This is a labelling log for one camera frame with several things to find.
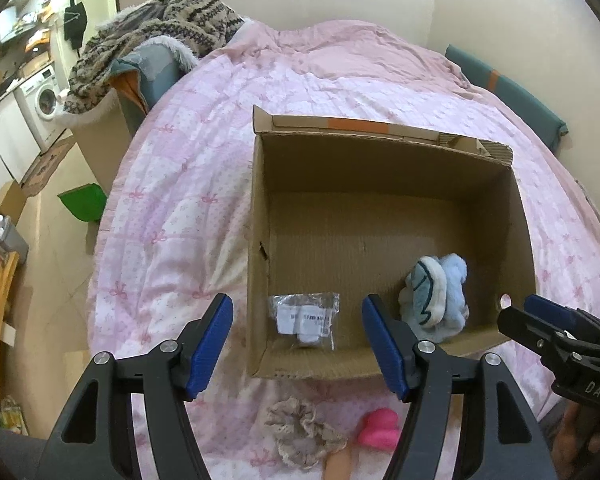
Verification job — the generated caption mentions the grey storage bin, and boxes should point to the grey storage bin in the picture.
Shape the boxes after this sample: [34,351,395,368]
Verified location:
[0,215,31,263]

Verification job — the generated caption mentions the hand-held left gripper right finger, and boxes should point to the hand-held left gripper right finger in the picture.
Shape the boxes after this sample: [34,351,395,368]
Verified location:
[362,294,553,480]

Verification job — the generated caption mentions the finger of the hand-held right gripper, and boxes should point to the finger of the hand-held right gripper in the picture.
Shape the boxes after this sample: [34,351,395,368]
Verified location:
[497,305,569,357]
[524,294,582,333]

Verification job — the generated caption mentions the brown doormat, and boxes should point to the brown doormat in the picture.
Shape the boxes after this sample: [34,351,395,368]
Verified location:
[20,135,76,196]

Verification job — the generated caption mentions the blue and white plush toy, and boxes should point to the blue and white plush toy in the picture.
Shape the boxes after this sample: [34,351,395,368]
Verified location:
[399,254,471,343]

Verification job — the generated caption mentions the pink plush toy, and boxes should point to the pink plush toy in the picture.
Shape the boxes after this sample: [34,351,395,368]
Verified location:
[357,407,401,448]

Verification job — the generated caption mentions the brown cardboard box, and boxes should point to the brown cardboard box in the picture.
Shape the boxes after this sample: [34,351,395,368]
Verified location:
[245,105,538,381]

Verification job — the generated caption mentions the person's right hand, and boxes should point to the person's right hand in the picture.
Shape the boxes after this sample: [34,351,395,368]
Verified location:
[554,401,600,472]

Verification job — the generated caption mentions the white washing machine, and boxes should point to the white washing machine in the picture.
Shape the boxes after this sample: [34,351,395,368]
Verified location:
[19,67,68,148]

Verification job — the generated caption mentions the clear plastic packet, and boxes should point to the clear plastic packet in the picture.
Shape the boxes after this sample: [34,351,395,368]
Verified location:
[269,292,341,352]

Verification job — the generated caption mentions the yellow green bag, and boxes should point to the yellow green bag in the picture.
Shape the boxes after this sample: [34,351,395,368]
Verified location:
[0,395,31,436]

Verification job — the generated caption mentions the grey blue cushion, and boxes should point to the grey blue cushion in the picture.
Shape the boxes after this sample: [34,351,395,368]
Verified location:
[107,42,198,116]

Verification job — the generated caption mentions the green dustpan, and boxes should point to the green dustpan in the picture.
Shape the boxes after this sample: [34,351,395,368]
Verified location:
[57,183,108,223]

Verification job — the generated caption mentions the beige soft object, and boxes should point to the beige soft object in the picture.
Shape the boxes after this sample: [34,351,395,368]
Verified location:
[321,447,354,480]

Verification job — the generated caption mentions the teal cushion with orange stripe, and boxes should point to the teal cushion with orange stripe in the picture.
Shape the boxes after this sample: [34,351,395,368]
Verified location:
[444,44,568,153]

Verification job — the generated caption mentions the wooden chair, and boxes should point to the wooden chair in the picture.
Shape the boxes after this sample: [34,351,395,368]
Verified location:
[0,230,21,401]

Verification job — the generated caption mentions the beige lace scrunchie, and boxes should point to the beige lace scrunchie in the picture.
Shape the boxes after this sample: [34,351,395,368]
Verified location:
[264,396,348,470]

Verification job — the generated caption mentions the black hanging garment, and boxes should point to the black hanging garment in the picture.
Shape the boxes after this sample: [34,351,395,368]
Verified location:
[62,2,88,51]

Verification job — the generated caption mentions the white kitchen cabinet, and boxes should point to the white kitchen cabinet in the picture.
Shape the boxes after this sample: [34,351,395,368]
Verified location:
[0,92,36,186]

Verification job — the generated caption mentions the pink patterned bed blanket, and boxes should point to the pink patterned bed blanket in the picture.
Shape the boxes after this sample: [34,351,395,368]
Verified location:
[87,20,600,480]

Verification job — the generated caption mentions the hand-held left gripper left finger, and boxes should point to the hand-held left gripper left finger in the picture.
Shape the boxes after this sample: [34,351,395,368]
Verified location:
[35,294,234,480]

